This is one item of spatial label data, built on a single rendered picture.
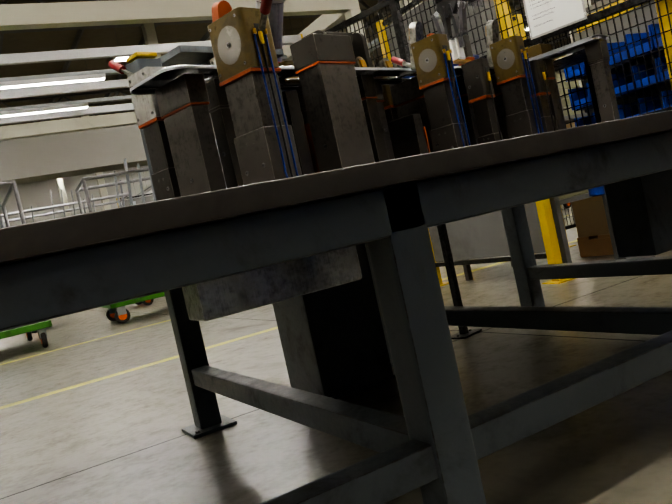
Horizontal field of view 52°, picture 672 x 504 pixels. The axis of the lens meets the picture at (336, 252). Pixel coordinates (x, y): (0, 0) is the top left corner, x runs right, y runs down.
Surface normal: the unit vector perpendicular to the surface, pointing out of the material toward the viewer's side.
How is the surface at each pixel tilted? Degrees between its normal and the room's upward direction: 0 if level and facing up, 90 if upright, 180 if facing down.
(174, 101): 90
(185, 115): 90
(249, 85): 90
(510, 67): 90
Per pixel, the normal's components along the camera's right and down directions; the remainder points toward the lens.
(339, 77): 0.69, -0.12
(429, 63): -0.69, 0.18
